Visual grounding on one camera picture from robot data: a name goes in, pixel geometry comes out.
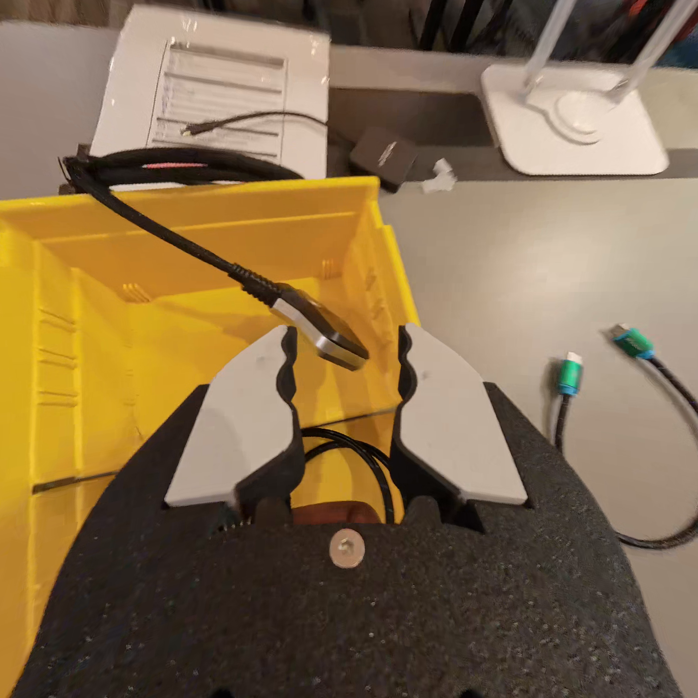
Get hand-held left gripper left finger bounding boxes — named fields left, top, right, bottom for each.
left=164, top=325, right=306, bottom=508

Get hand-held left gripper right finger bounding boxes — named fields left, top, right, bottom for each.
left=390, top=323, right=530, bottom=505

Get black braided cable green plugs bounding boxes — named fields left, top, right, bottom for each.
left=553, top=323, right=698, bottom=550
left=299, top=427, right=396, bottom=525

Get black switch box braided cable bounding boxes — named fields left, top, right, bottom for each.
left=59, top=148, right=372, bottom=373

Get yellow plastic bin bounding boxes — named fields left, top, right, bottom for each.
left=0, top=176, right=422, bottom=698

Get small white clip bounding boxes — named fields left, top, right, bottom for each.
left=421, top=158, right=458, bottom=195

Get small black box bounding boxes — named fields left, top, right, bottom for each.
left=349, top=128, right=420, bottom=193

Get white lamp base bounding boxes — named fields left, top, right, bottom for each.
left=481, top=0, right=698, bottom=176

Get thin black cable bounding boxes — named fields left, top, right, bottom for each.
left=181, top=111, right=330, bottom=137

